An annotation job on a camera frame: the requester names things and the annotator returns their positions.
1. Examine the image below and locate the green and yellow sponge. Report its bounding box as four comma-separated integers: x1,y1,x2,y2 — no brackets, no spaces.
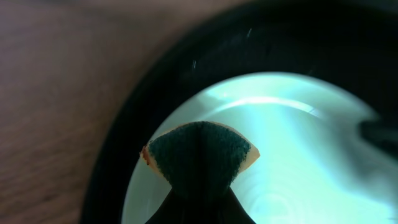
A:
140,121,260,203

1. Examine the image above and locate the black round tray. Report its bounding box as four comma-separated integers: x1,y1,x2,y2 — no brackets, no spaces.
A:
81,1,397,223

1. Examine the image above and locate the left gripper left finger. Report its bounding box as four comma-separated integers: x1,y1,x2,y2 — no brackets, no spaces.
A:
146,189,199,224

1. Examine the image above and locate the light blue plate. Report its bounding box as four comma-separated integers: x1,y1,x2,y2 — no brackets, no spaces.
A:
121,72,397,223

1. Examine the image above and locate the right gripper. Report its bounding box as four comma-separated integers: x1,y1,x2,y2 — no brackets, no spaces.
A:
359,118,397,159

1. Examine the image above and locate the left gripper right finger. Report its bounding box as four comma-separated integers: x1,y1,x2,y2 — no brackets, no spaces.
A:
198,187,255,224

